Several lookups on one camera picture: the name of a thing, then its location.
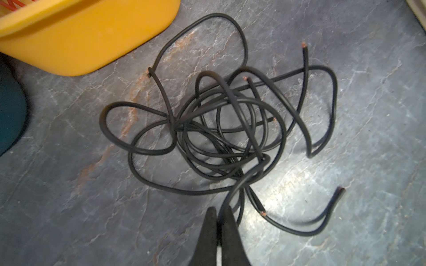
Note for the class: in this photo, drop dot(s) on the teal plastic tub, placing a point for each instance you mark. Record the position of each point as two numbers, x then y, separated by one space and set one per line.
13 109

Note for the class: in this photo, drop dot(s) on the yellow plastic tub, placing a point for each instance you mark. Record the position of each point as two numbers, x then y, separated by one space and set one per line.
72 38

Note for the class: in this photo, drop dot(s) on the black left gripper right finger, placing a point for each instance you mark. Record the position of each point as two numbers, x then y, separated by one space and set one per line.
233 253

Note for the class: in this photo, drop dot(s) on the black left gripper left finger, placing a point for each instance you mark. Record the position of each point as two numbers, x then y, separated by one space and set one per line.
206 248

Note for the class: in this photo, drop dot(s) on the beige work glove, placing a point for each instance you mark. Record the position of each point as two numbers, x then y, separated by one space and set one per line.
418 7

